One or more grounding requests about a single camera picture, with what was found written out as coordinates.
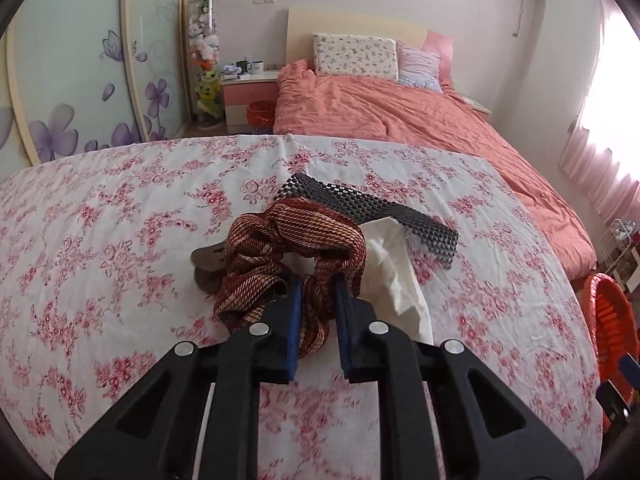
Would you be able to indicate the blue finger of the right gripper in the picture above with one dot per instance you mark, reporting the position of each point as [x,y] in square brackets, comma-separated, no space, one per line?
[615,406]

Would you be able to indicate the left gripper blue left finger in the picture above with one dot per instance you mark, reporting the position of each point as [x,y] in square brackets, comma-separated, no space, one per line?
[294,309]

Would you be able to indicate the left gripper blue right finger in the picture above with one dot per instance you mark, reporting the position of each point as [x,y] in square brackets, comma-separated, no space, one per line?
[343,309]

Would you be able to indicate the red plaid scrunchie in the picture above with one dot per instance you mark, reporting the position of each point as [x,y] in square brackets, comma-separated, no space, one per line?
[264,250]

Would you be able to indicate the brown plastic hair clip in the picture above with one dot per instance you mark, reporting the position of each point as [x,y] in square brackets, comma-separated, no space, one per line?
[210,267]

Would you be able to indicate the black mesh non-slip mat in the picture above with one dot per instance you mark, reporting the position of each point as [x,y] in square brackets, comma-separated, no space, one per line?
[361,208]

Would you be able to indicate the orange mesh trash bin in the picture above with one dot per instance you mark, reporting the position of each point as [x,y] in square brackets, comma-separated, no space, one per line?
[260,116]

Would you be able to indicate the orange plastic basket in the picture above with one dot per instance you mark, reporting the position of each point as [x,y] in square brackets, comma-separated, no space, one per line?
[612,329]

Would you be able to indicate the white crumpled tissue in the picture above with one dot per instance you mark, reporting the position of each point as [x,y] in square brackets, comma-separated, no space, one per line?
[388,280]

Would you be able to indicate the salmon pink duvet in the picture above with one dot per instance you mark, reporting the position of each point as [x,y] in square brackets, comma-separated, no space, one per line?
[382,110]

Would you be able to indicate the floral white bed sheet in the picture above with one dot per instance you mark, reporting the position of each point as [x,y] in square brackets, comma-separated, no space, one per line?
[110,259]

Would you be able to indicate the pink white nightstand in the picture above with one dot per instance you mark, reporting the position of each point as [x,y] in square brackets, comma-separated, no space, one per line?
[239,93]

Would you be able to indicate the pink curtain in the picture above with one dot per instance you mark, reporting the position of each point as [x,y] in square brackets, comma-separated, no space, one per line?
[601,154]

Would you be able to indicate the white mug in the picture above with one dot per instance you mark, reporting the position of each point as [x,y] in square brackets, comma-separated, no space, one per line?
[257,67]

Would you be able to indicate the dark green mug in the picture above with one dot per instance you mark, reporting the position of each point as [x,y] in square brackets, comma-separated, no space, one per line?
[244,66]

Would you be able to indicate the pink striped pillow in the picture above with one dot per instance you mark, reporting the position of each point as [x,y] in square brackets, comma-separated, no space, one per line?
[418,69]

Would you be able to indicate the floral print pillow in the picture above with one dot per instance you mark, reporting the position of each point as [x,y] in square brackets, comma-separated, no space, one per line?
[355,56]

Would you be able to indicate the beige wooden headboard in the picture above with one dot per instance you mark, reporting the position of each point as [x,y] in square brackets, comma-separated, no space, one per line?
[303,22]

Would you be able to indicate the clear tube of plush toys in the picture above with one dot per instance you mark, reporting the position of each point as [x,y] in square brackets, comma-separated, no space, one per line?
[202,56]

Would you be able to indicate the floral sliding wardrobe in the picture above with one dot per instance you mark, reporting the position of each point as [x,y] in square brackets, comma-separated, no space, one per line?
[81,75]

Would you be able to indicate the white wire rack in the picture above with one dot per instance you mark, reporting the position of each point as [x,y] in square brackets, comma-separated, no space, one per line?
[618,254]

